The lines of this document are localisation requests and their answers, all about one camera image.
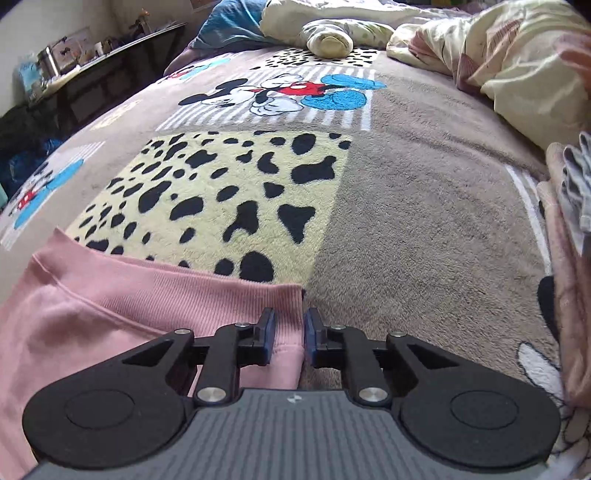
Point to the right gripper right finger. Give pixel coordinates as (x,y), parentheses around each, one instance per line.
(349,351)

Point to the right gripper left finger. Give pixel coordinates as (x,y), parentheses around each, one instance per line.
(231,348)

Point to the pink sweatshirt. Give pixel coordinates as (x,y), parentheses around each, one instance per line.
(74,307)

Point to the Mickey Mouse bed blanket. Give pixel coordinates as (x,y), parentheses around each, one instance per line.
(392,198)

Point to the folded grey white garments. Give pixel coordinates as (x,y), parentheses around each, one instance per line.
(575,193)

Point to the dark side desk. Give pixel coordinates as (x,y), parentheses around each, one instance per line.
(77,99)

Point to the rolled cream baby garment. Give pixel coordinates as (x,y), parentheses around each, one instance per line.
(336,38)

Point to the blue pillow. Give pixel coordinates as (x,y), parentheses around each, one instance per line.
(233,26)

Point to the metal cup on desk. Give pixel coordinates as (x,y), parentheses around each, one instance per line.
(47,64)

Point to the blue packet on desk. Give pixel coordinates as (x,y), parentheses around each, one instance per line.
(31,80)

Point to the cream floral duvet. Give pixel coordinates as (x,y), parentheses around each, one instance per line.
(531,58)

